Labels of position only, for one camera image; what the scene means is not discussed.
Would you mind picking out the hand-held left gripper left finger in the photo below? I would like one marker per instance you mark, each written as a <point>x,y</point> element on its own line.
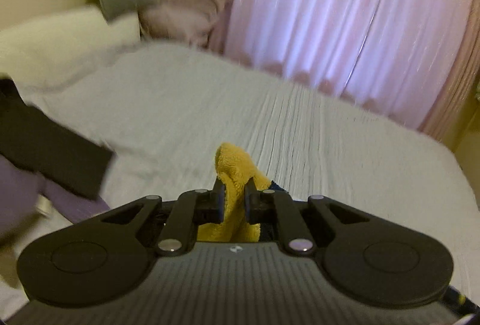
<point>220,203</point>

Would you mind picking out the navy printed pajama pants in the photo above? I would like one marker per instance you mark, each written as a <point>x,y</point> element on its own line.
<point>234,167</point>

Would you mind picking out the purple garment with white cuff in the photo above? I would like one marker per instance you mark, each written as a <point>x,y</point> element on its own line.
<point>22,194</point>

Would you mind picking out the long white pillow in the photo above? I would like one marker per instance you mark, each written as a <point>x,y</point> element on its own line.
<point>56,44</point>

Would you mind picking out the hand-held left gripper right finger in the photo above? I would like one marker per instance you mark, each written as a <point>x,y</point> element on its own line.
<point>249,203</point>

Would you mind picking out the pink crumpled blanket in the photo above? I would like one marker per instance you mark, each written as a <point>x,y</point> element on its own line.
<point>187,10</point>

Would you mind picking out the dark brown garment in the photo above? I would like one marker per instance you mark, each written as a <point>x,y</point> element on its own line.
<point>48,145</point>

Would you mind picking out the grey striped bedspread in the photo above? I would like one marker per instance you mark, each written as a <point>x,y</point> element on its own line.
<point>262,104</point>

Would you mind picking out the pink sheer curtain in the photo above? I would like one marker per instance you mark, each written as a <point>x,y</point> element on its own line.
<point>337,10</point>

